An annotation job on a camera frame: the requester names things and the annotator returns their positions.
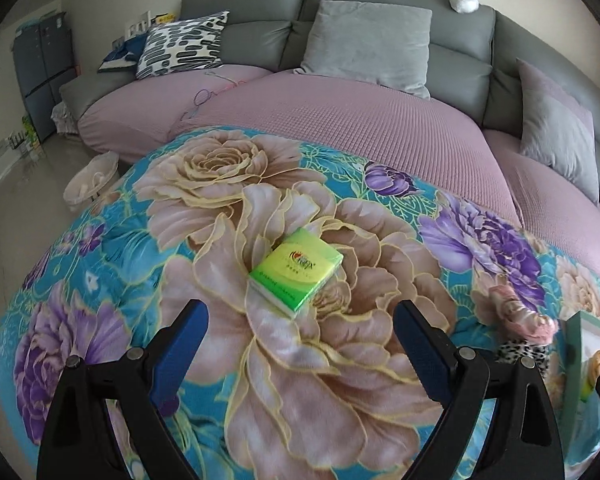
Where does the black white patterned pillow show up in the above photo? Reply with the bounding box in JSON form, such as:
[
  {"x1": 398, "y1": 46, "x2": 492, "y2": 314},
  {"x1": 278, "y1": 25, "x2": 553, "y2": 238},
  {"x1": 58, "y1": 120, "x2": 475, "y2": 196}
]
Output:
[{"x1": 136, "y1": 10, "x2": 231, "y2": 81}]

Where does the light pink cloth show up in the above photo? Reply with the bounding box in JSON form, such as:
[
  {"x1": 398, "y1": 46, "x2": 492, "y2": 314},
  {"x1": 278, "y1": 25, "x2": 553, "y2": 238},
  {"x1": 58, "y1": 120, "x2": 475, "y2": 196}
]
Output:
[{"x1": 505, "y1": 305, "x2": 561, "y2": 346}]

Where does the grey pillow with pink band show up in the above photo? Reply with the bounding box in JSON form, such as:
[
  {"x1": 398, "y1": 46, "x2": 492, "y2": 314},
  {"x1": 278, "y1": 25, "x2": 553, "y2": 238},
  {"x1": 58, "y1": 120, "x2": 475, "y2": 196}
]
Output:
[{"x1": 515, "y1": 57, "x2": 600, "y2": 205}]

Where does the white small rack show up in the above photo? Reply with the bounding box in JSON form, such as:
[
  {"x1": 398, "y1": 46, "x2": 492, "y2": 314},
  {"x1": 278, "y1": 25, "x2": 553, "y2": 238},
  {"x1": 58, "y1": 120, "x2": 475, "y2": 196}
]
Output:
[{"x1": 125, "y1": 9, "x2": 153, "y2": 41}]

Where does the blue grey cabinet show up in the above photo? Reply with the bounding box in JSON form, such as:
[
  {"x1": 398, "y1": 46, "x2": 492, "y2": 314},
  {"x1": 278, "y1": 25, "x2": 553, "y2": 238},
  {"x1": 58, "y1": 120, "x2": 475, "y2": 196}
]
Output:
[{"x1": 12, "y1": 10, "x2": 78, "y2": 143}]

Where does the white lace cloth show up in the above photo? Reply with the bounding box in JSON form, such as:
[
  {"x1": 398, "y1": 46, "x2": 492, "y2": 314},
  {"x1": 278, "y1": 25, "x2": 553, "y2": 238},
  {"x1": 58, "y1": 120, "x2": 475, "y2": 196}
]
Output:
[{"x1": 50, "y1": 102, "x2": 81, "y2": 136}]

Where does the grey sofa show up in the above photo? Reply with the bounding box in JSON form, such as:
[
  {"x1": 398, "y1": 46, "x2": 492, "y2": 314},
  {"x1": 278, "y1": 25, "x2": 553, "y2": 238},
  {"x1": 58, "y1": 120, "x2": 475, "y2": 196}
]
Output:
[{"x1": 57, "y1": 0, "x2": 600, "y2": 206}]

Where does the floral printed blanket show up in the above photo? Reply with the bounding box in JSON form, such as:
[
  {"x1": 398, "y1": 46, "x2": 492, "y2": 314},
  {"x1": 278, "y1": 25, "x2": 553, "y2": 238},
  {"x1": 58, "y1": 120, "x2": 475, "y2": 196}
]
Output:
[{"x1": 0, "y1": 125, "x2": 600, "y2": 480}]

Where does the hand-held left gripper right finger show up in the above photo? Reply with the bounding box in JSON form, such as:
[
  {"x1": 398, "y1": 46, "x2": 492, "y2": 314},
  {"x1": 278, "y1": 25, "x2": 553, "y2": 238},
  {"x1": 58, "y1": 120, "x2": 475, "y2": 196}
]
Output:
[{"x1": 395, "y1": 300, "x2": 566, "y2": 480}]

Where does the leopard print hair scrunchie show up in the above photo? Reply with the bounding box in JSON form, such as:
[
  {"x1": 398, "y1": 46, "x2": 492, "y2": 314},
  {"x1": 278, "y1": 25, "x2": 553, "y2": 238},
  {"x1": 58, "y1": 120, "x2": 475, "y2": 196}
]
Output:
[{"x1": 495, "y1": 338, "x2": 551, "y2": 381}]

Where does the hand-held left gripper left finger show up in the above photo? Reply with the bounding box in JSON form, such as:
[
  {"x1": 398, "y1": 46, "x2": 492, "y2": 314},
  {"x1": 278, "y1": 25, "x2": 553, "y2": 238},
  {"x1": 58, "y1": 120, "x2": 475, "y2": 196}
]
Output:
[{"x1": 36, "y1": 299, "x2": 211, "y2": 480}]

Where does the green tissue pack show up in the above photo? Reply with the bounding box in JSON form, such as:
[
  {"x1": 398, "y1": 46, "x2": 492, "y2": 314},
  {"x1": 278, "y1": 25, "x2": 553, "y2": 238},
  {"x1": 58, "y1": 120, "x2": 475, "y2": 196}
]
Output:
[{"x1": 247, "y1": 227, "x2": 345, "y2": 320}]

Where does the teal shallow cardboard box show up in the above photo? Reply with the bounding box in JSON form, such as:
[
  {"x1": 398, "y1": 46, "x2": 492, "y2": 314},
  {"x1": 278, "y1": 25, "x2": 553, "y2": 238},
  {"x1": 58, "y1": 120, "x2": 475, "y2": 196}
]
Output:
[{"x1": 562, "y1": 310, "x2": 600, "y2": 416}]

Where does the pink sofa cover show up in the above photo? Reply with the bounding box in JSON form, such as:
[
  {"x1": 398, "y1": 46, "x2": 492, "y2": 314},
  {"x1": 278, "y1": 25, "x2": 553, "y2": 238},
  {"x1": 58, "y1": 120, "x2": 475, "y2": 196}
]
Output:
[{"x1": 77, "y1": 64, "x2": 600, "y2": 256}]

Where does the blue white cushion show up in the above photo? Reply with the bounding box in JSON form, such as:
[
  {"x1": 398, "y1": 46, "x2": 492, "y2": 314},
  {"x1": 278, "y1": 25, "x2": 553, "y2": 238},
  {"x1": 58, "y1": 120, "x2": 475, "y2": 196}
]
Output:
[{"x1": 98, "y1": 35, "x2": 148, "y2": 73}]

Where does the white wicker basket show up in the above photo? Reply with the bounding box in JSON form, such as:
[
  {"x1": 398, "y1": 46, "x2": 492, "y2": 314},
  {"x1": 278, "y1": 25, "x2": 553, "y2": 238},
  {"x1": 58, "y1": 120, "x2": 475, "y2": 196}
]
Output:
[{"x1": 62, "y1": 152, "x2": 121, "y2": 213}]

